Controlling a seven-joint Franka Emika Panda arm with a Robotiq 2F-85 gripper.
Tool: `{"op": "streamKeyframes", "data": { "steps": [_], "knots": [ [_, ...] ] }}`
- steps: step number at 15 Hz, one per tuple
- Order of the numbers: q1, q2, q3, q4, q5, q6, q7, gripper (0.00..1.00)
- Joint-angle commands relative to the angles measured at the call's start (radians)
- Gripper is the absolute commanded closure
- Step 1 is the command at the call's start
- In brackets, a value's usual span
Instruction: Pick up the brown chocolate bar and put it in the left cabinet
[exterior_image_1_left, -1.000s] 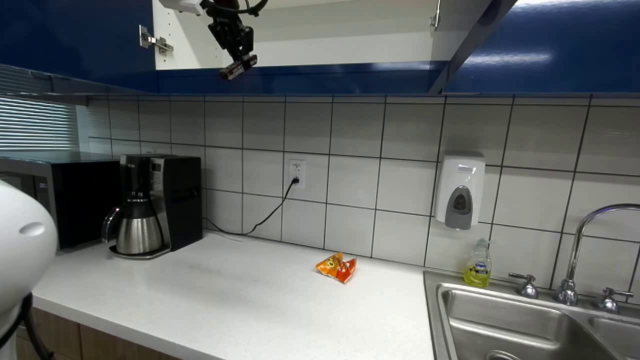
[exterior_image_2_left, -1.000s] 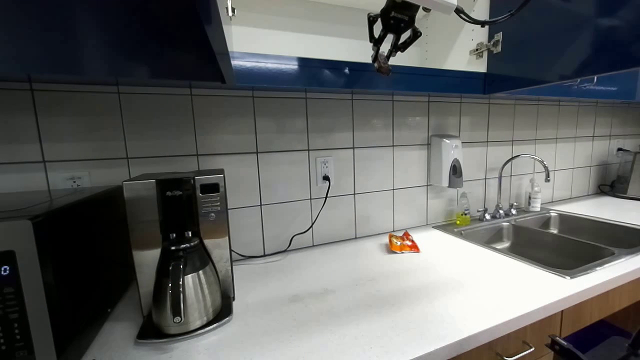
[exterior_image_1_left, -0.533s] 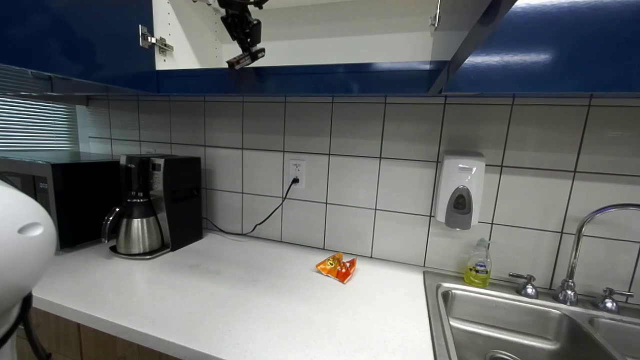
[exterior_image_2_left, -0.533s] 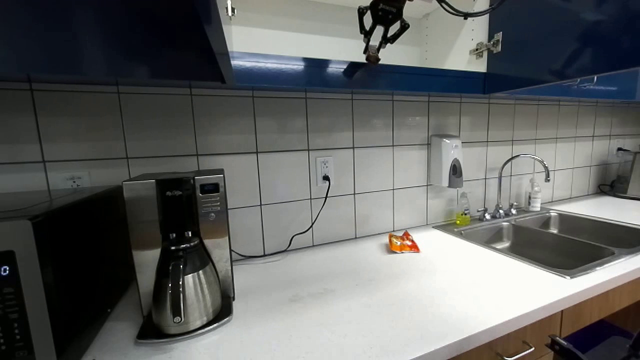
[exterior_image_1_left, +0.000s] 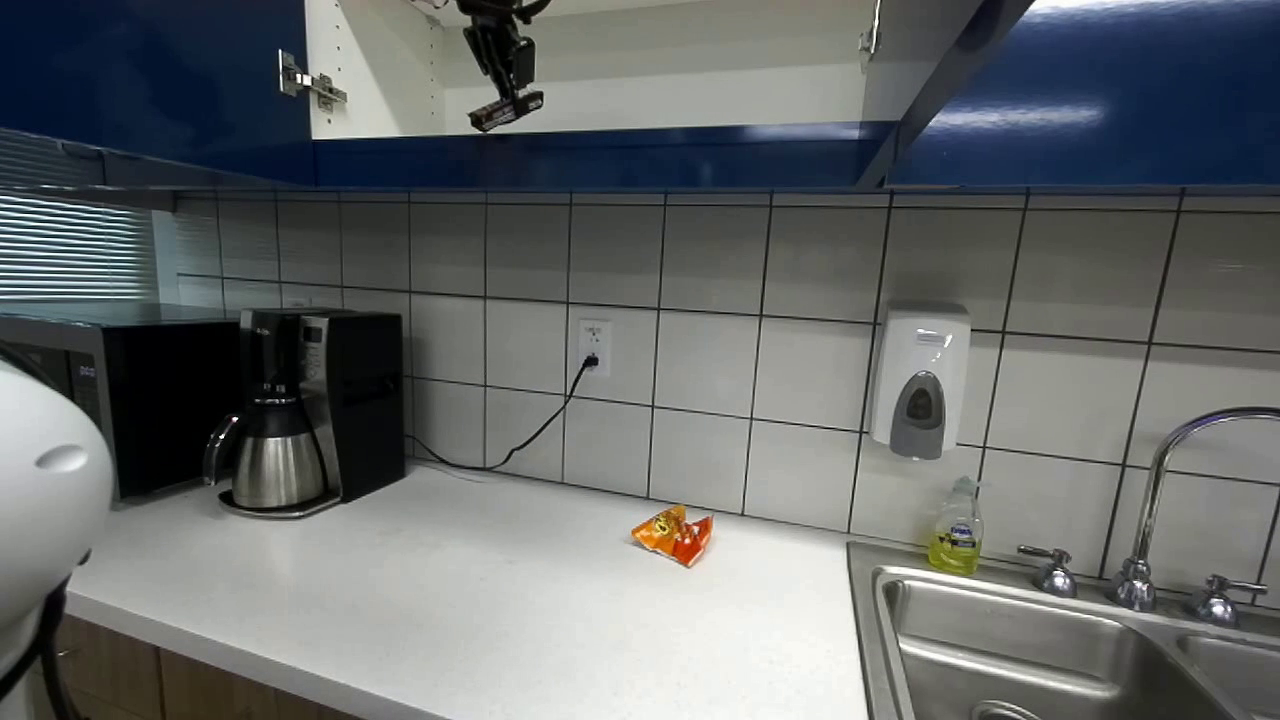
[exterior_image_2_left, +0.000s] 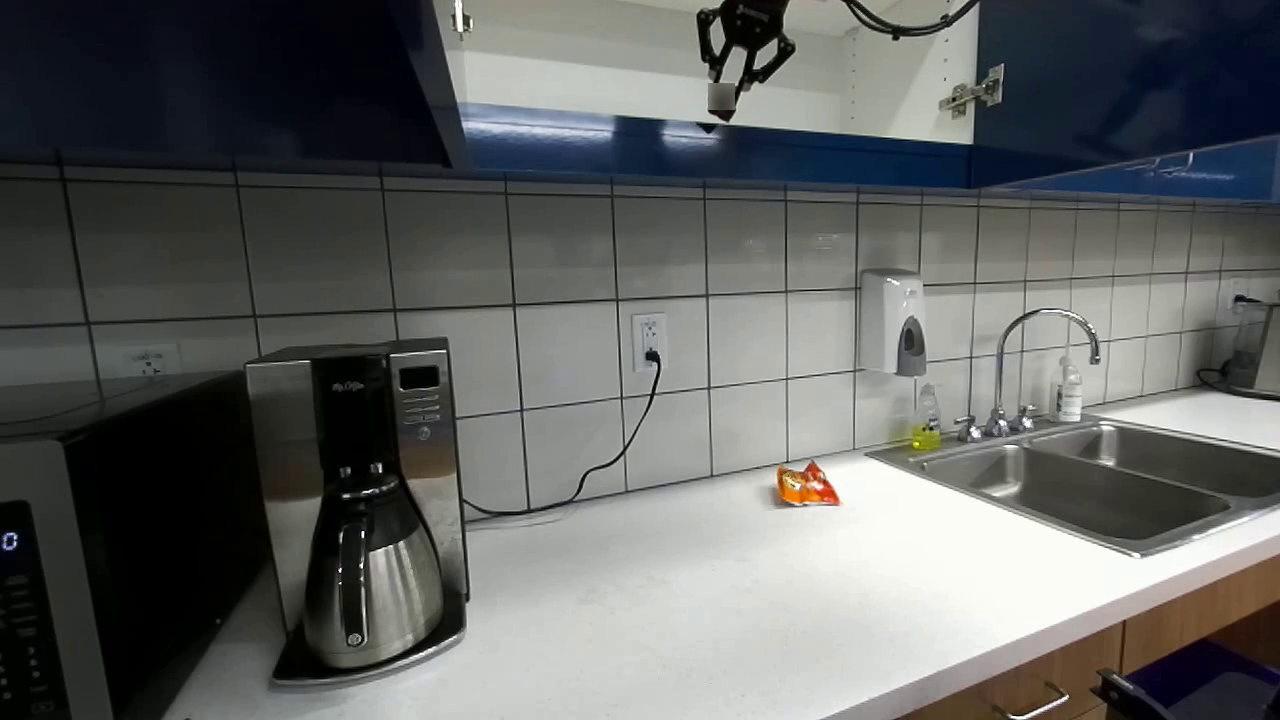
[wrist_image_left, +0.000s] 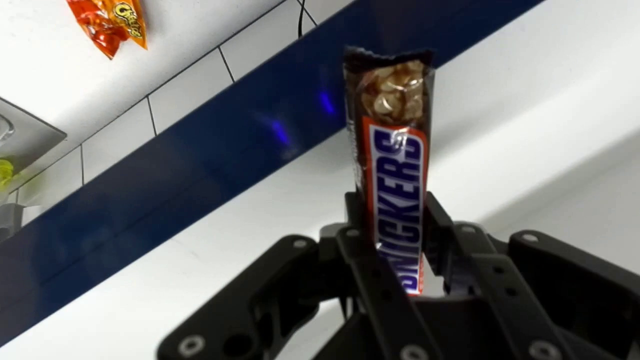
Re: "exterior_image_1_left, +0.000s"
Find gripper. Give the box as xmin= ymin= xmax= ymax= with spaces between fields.
xmin=456 ymin=0 xmax=553 ymax=102

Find brown chocolate bar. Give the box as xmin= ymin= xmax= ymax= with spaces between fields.
xmin=467 ymin=89 xmax=547 ymax=134

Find blue cabinet door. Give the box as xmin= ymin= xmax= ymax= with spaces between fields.
xmin=0 ymin=0 xmax=317 ymax=187
xmin=858 ymin=0 xmax=1037 ymax=189

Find wooden base cabinet door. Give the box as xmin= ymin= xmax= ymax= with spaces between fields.
xmin=52 ymin=614 xmax=163 ymax=720
xmin=158 ymin=648 xmax=279 ymax=720

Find black coffee maker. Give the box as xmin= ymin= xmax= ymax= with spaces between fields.
xmin=203 ymin=307 xmax=407 ymax=520

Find steel coffee carafe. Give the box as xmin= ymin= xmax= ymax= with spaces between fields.
xmin=203 ymin=384 xmax=330 ymax=512

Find window blinds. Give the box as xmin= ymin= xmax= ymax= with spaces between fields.
xmin=0 ymin=128 xmax=183 ymax=304

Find black microwave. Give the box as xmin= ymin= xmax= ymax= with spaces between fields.
xmin=0 ymin=303 xmax=243 ymax=503

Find orange snack packet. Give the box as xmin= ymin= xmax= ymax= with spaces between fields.
xmin=629 ymin=503 xmax=716 ymax=570

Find microwave door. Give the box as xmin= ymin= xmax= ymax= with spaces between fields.
xmin=0 ymin=335 xmax=73 ymax=401

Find yellow dish soap bottle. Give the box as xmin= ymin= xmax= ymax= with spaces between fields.
xmin=926 ymin=475 xmax=986 ymax=578

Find chrome tap lever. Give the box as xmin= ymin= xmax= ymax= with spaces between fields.
xmin=1016 ymin=544 xmax=1080 ymax=600
xmin=1187 ymin=573 xmax=1270 ymax=630

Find steel sink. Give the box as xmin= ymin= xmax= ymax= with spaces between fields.
xmin=846 ymin=539 xmax=1280 ymax=720

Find chrome tap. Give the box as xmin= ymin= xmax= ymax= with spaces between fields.
xmin=1104 ymin=406 xmax=1280 ymax=614

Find blue wall cabinet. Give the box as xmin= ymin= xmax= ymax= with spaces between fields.
xmin=0 ymin=0 xmax=1280 ymax=196

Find white wall socket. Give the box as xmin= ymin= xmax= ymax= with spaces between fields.
xmin=576 ymin=317 xmax=614 ymax=378

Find black cable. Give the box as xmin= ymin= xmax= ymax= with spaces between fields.
xmin=404 ymin=353 xmax=602 ymax=474

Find white wall soap dispenser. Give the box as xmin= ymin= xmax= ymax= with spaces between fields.
xmin=867 ymin=302 xmax=972 ymax=462

